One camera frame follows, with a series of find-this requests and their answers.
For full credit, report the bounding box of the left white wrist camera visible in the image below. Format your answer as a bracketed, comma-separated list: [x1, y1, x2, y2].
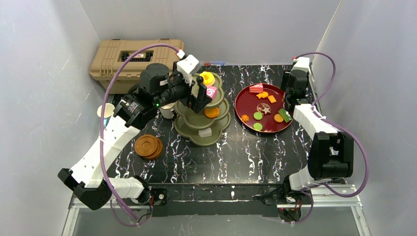
[176, 49, 201, 87]

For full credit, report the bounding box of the star shaped cookie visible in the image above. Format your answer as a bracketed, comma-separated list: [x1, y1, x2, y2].
[259, 106, 271, 115]

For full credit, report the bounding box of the small round yellow cookie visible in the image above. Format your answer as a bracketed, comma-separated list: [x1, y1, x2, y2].
[240, 115, 250, 122]

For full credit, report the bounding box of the green layered cake slice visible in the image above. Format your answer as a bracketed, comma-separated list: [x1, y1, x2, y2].
[278, 109, 293, 123]

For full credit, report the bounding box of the tan plastic toolbox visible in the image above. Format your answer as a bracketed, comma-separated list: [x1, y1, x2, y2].
[89, 38, 184, 94]

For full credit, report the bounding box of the red layered cake slice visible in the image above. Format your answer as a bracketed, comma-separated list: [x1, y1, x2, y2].
[249, 83, 264, 94]

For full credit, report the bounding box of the green three-tier dessert stand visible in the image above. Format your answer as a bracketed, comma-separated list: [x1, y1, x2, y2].
[174, 73, 231, 147]

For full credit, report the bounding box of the yellow frosted donut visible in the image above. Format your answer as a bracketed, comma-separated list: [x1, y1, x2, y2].
[200, 71, 215, 87]

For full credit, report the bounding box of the red blue pen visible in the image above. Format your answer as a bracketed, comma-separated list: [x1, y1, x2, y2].
[204, 61, 225, 66]

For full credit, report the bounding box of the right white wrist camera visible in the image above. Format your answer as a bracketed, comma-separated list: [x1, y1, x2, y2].
[291, 57, 310, 73]

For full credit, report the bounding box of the green macaron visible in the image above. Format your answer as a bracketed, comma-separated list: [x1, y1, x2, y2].
[253, 122, 263, 131]
[253, 112, 263, 120]

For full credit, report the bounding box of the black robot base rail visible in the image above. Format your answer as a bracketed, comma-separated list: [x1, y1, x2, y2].
[119, 182, 303, 218]

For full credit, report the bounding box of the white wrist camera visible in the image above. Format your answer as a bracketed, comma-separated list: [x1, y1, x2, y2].
[176, 49, 201, 87]
[291, 57, 310, 73]

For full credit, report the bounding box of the brown wooden coaster stack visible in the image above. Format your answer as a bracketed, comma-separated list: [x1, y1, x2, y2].
[134, 134, 163, 160]

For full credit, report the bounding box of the blue mug cream interior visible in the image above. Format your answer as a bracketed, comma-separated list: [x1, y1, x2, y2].
[97, 103, 115, 128]

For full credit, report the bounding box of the yellow fish shaped cookie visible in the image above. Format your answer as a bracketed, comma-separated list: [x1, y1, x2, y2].
[256, 91, 269, 99]

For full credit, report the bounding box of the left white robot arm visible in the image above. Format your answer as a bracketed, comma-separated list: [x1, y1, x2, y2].
[58, 61, 211, 210]

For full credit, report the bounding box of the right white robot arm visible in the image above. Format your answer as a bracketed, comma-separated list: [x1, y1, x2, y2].
[253, 69, 354, 201]

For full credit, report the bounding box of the pink swirl roll cake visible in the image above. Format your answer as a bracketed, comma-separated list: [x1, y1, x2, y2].
[206, 86, 217, 100]

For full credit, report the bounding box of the yellow square cracker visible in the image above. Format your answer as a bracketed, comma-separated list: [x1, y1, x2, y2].
[267, 95, 277, 104]

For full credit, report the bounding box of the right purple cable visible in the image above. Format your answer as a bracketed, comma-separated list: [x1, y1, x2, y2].
[293, 52, 370, 225]

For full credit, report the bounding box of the white cream cake piece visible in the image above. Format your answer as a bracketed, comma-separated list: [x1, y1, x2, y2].
[198, 128, 212, 138]

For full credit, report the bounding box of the orange tart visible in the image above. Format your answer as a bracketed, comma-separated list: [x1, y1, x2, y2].
[204, 107, 220, 118]

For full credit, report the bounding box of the dark red round tray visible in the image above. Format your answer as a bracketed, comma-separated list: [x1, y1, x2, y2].
[234, 83, 293, 133]

